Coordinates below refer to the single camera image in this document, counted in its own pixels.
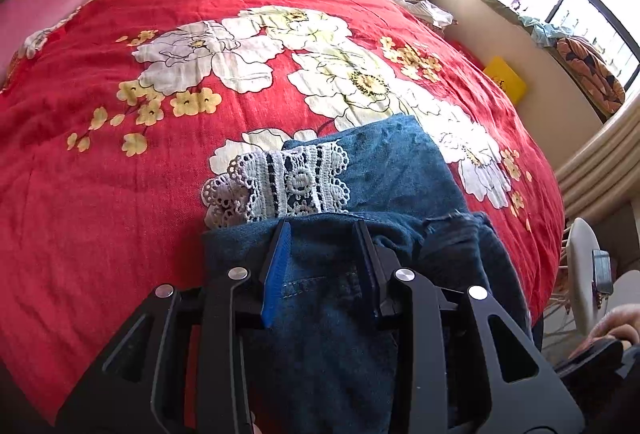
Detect yellow box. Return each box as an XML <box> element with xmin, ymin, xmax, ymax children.
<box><xmin>484</xmin><ymin>56</ymin><xmax>527</xmax><ymax>106</ymax></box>

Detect white chair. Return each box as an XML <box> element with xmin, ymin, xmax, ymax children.
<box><xmin>565</xmin><ymin>217</ymin><xmax>639</xmax><ymax>336</ymax></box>

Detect right hand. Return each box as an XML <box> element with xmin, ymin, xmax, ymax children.
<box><xmin>570</xmin><ymin>304</ymin><xmax>640</xmax><ymax>357</ymax></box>

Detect red floral bed cover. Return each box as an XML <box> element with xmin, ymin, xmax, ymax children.
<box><xmin>1</xmin><ymin>0</ymin><xmax>564</xmax><ymax>420</ymax></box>

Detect blue denim lace-hem pants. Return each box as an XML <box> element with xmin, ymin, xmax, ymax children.
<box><xmin>202</xmin><ymin>114</ymin><xmax>530</xmax><ymax>433</ymax></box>

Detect patterned orange cushion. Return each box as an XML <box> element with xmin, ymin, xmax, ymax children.
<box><xmin>554</xmin><ymin>36</ymin><xmax>626</xmax><ymax>121</ymax></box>

